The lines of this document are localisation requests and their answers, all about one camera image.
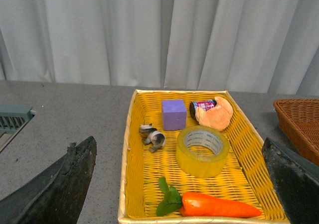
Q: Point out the yellow woven basket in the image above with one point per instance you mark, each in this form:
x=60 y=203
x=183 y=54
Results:
x=244 y=176

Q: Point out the toy croissant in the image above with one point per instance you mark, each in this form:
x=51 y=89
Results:
x=217 y=117

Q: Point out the yellowish packing tape roll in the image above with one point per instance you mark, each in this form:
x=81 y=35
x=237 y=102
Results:
x=201 y=151

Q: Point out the orange toy carrot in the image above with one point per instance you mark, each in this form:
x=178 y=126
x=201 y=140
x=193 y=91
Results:
x=194 y=204

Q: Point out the small purple can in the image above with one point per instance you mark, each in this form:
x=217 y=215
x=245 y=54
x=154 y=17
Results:
x=205 y=105

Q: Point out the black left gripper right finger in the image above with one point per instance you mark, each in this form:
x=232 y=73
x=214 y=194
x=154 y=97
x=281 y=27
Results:
x=295 y=181

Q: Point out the grey toy animal figure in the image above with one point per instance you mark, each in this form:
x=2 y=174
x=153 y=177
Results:
x=154 y=136

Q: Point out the brown wicker basket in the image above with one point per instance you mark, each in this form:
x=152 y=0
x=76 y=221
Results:
x=299 y=120

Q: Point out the grey curtain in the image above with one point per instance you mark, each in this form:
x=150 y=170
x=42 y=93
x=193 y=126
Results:
x=263 y=46

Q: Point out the purple foam cube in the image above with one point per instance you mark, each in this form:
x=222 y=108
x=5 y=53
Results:
x=173 y=115

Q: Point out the grey-green plastic crate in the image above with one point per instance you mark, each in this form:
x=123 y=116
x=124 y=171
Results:
x=13 y=118

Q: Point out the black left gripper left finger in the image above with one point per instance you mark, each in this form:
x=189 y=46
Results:
x=57 y=194

